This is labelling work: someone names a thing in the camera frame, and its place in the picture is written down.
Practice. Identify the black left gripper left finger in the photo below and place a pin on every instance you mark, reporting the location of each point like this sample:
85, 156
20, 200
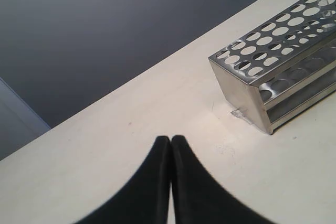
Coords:
145, 197

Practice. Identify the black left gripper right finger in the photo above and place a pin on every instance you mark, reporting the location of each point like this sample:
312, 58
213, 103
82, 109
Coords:
198, 197

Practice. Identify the stainless steel test tube rack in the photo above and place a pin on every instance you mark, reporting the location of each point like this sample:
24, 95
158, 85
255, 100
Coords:
282, 67

